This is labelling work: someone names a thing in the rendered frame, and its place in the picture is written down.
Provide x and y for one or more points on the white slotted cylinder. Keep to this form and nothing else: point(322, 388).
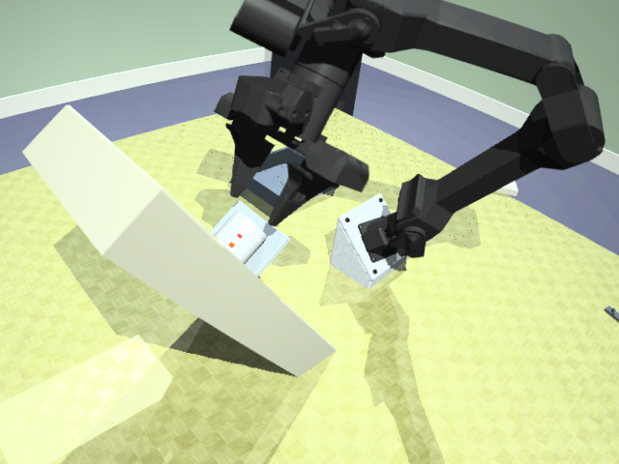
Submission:
point(241, 236)

